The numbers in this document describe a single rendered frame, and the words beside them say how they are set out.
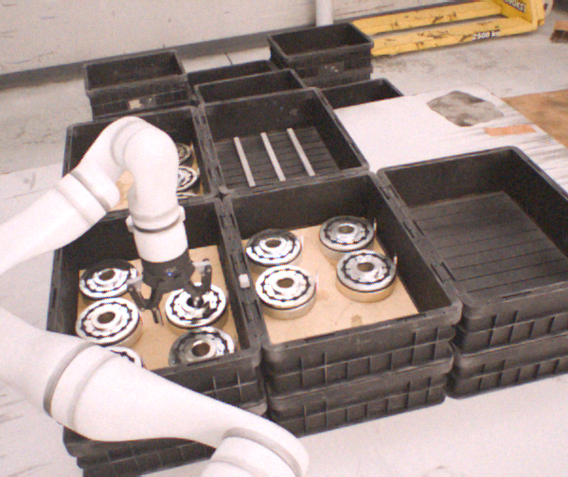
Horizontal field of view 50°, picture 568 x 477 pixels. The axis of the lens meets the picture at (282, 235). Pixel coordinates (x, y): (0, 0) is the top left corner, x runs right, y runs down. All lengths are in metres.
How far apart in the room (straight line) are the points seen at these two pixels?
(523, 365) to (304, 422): 0.37
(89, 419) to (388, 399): 0.51
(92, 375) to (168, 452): 0.35
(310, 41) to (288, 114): 1.42
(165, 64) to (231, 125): 1.33
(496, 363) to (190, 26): 3.53
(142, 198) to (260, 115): 0.72
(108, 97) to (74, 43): 1.73
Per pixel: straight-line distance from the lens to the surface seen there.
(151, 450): 1.00
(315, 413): 1.00
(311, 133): 1.54
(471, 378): 1.07
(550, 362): 1.15
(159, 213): 0.88
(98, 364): 0.70
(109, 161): 0.86
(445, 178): 1.27
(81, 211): 0.81
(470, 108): 1.95
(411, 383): 1.01
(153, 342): 1.04
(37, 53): 4.29
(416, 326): 0.91
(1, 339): 0.83
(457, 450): 1.05
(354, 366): 0.95
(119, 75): 2.82
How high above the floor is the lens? 1.57
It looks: 38 degrees down
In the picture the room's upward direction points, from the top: 4 degrees counter-clockwise
